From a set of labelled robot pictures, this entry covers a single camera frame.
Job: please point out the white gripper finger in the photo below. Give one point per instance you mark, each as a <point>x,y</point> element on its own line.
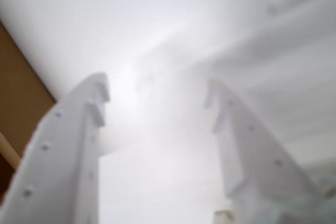
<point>52,169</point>

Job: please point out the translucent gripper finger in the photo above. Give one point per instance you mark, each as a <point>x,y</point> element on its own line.
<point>252,161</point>

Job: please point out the brown cardboard box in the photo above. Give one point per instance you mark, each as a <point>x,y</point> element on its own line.
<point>18,90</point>

